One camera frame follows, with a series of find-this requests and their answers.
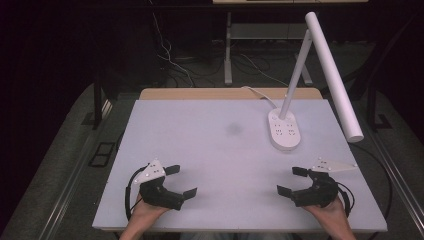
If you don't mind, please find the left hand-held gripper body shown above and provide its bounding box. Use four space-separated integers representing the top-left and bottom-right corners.
134 159 185 211

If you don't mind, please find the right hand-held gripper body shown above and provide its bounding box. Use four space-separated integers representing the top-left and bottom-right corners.
290 157 359 209

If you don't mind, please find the person's right hand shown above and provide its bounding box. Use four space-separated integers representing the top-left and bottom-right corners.
301 196 350 232

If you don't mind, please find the person's left hand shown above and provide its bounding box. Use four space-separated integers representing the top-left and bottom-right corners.
128 194 168 229

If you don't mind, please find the white desk lamp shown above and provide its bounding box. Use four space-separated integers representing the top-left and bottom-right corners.
267 11 365 152

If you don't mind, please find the black metal stand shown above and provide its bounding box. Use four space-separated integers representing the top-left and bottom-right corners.
365 87 394 132
92 71 113 130

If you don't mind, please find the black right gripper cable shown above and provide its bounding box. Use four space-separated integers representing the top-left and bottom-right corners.
335 181 356 218

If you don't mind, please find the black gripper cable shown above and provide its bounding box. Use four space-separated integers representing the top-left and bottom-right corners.
124 165 150 222
335 181 356 218

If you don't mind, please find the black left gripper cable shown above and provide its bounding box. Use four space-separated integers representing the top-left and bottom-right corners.
124 165 150 222

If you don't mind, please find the long black cable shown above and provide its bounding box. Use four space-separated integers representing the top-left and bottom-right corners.
349 142 394 219

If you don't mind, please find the aluminium rail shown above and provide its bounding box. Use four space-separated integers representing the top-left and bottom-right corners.
368 129 424 231

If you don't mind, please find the white lamp cable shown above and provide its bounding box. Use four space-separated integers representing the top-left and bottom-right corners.
241 85 278 110

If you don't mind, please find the white floor cable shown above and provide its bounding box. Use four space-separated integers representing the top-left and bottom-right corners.
148 0 196 88

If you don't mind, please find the grey metal desk frame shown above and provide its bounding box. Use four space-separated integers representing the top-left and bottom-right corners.
223 11 315 86

